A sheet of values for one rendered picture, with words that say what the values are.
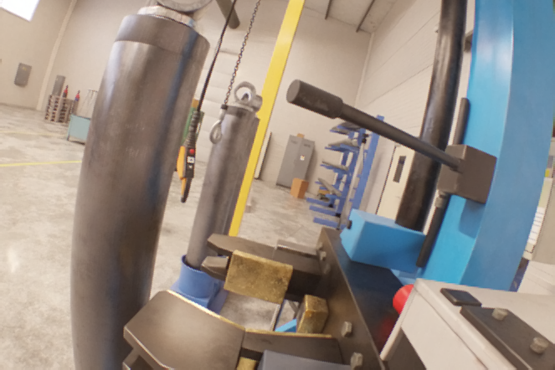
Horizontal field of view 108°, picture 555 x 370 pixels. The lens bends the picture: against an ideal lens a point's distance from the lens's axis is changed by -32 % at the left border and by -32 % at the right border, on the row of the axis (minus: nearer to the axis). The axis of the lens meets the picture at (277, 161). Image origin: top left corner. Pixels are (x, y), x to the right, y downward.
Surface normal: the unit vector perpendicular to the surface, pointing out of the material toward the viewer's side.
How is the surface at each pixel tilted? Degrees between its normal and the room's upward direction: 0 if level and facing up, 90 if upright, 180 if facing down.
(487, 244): 90
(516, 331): 0
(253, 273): 90
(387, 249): 90
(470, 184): 90
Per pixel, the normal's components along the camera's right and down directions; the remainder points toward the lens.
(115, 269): 0.47, 0.17
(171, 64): 0.67, 0.22
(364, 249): -0.04, 0.04
